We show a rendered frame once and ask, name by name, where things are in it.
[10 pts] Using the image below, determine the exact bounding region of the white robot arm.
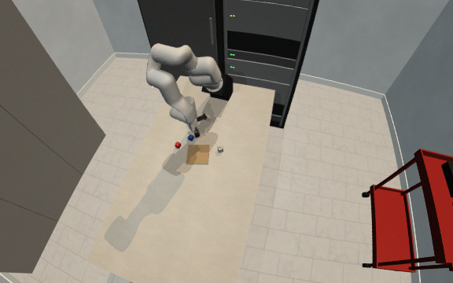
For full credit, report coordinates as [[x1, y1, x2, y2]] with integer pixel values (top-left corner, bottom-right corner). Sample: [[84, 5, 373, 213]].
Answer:
[[146, 43, 223, 124]]

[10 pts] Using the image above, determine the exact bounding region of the tan mat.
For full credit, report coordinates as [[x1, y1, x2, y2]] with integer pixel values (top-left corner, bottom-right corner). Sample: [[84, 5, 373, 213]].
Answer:
[[186, 145, 209, 164]]

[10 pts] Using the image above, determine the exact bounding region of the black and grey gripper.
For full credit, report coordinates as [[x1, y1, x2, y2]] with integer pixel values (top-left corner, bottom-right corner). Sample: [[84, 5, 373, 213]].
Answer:
[[187, 117, 200, 138]]

